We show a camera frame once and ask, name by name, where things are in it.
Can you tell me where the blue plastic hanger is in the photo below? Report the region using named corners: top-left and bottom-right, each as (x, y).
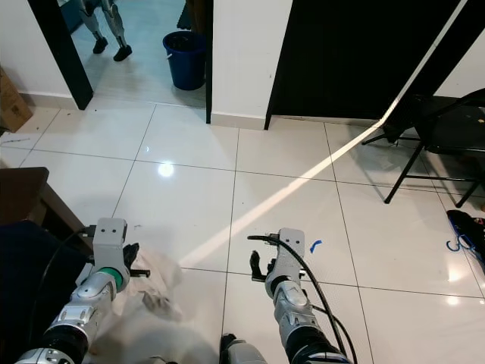
top-left (447, 235), bottom-right (480, 253)

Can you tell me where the black folding chair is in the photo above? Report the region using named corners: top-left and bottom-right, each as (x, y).
top-left (362, 89), bottom-right (485, 209)

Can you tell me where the black Petronas garment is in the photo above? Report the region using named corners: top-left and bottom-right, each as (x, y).
top-left (446, 209), bottom-right (485, 274)

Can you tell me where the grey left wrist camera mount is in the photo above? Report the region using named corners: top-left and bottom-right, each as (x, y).
top-left (95, 218), bottom-right (128, 270)

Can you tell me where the dark wooden dining table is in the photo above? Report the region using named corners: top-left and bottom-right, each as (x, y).
top-left (0, 167), bottom-right (92, 251)

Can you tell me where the black door frame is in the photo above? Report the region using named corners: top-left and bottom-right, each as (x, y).
top-left (29, 0), bottom-right (93, 111)
top-left (205, 0), bottom-right (214, 124)

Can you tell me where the brown cardboard box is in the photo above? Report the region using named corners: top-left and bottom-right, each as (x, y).
top-left (0, 68), bottom-right (35, 133)

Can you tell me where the robot right leg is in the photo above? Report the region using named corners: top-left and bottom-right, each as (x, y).
top-left (220, 334), bottom-right (274, 364)

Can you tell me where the navy blue t-shirt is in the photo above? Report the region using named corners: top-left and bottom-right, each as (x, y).
top-left (0, 220), bottom-right (92, 364)

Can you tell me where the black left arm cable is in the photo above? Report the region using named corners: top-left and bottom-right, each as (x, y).
top-left (30, 226), bottom-right (99, 350)

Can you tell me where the black wardrobe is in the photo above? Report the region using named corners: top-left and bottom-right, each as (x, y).
top-left (265, 0), bottom-right (485, 130)

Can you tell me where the blue plastic bucket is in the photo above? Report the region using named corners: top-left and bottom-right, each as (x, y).
top-left (163, 30), bottom-right (208, 92)

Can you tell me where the white shirt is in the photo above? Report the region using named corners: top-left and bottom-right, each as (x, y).
top-left (114, 250), bottom-right (198, 364)

